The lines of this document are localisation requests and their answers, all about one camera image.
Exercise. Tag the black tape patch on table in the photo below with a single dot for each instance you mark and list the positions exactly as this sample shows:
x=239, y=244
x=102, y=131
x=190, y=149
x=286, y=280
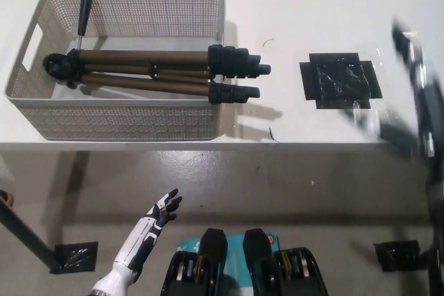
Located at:
x=340, y=81

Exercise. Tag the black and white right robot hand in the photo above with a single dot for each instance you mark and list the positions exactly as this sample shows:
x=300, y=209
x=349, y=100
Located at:
x=430, y=112

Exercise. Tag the thin curled black thread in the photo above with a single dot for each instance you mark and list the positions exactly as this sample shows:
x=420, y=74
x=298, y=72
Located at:
x=265, y=42

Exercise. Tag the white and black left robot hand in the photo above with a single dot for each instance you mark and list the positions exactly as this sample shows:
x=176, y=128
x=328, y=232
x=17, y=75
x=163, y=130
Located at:
x=138, y=244

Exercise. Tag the grey perforated rectangular plastic basket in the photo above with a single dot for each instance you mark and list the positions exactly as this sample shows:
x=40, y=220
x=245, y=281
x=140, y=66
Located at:
x=121, y=122

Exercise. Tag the small brown round object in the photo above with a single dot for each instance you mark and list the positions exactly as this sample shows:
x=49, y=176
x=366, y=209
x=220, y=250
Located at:
x=7, y=199

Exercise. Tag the bronze and black tripod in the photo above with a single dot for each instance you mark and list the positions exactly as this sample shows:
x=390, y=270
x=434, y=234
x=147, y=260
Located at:
x=138, y=82

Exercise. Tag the black metal table leg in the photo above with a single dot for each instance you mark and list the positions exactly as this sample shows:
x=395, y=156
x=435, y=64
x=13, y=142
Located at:
x=24, y=233
x=427, y=258

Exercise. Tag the short straight black thread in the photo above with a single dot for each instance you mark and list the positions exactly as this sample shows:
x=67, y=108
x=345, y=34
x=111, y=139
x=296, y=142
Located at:
x=270, y=133

